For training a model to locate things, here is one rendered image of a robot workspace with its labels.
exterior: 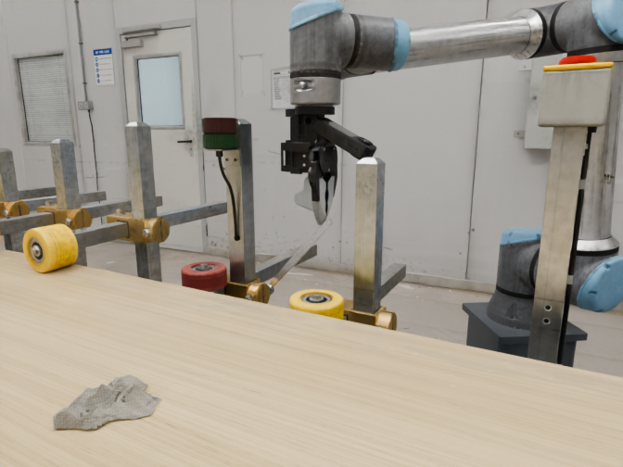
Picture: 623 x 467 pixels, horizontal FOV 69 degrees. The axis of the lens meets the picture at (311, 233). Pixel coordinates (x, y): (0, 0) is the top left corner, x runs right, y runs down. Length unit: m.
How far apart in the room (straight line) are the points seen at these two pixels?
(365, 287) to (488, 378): 0.28
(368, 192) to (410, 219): 2.83
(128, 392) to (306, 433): 0.16
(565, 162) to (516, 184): 2.75
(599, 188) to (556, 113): 0.64
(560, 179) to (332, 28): 0.42
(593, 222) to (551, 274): 0.61
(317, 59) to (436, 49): 0.37
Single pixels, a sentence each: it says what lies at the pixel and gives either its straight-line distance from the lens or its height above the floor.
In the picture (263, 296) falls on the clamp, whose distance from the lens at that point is 0.85.
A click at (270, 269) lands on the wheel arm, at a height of 0.85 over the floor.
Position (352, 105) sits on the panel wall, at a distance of 3.60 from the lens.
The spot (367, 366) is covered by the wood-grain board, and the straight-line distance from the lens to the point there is 0.50.
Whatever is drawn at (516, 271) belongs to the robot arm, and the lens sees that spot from 1.39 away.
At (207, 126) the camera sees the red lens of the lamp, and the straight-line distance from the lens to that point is 0.77.
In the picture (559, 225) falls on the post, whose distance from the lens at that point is 0.65.
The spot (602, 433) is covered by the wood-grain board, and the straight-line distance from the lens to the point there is 0.47.
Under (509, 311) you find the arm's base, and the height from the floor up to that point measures 0.64.
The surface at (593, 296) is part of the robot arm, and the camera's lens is 1.27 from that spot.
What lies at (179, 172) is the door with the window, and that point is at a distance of 4.53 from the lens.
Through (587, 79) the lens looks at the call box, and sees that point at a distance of 0.63.
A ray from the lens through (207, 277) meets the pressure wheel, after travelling 0.80.
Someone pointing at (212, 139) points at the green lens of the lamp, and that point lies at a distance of 0.76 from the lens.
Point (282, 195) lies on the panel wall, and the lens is 3.89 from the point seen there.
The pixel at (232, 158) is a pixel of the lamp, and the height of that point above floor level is 1.10.
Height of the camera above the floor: 1.14
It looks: 13 degrees down
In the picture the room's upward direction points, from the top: straight up
